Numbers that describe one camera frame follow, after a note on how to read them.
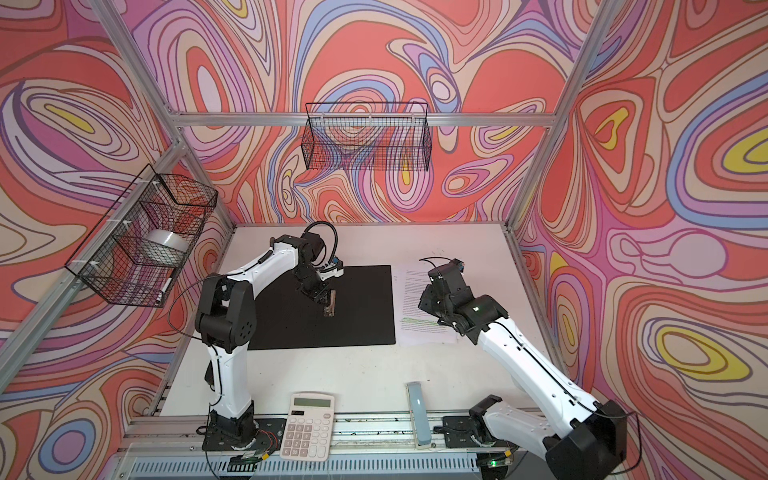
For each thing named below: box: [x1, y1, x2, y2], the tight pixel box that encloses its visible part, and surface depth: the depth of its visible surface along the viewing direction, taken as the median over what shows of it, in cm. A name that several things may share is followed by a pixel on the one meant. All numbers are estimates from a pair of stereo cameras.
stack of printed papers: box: [397, 266, 459, 347], surface depth 95 cm
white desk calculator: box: [280, 392, 335, 461], surface depth 75 cm
